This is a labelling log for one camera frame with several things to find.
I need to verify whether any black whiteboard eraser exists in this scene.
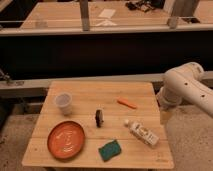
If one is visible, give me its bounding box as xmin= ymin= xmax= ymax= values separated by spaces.
xmin=95 ymin=109 xmax=104 ymax=128

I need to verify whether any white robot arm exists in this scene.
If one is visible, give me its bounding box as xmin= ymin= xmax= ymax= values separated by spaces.
xmin=156 ymin=62 xmax=213 ymax=124

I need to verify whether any white plastic bottle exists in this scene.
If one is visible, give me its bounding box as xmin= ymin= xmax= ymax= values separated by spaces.
xmin=124 ymin=119 xmax=159 ymax=147

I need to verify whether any orange marker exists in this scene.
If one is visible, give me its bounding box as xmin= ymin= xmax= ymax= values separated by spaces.
xmin=117 ymin=98 xmax=137 ymax=109

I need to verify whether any green sponge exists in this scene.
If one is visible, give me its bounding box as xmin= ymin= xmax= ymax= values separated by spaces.
xmin=98 ymin=140 xmax=121 ymax=162

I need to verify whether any orange plate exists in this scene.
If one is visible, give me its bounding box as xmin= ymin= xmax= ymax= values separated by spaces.
xmin=47 ymin=121 xmax=85 ymax=160

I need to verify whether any clear plastic cup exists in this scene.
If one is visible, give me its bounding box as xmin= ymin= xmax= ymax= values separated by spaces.
xmin=54 ymin=93 xmax=72 ymax=115

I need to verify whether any white paper sheet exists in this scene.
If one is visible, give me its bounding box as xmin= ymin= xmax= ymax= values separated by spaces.
xmin=99 ymin=9 xmax=115 ymax=18

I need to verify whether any black cable bundle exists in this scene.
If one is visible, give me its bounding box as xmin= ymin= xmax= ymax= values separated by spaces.
xmin=125 ymin=0 xmax=155 ymax=13

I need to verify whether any grey metal post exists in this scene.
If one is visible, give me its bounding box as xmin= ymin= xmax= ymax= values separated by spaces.
xmin=79 ymin=0 xmax=90 ymax=31

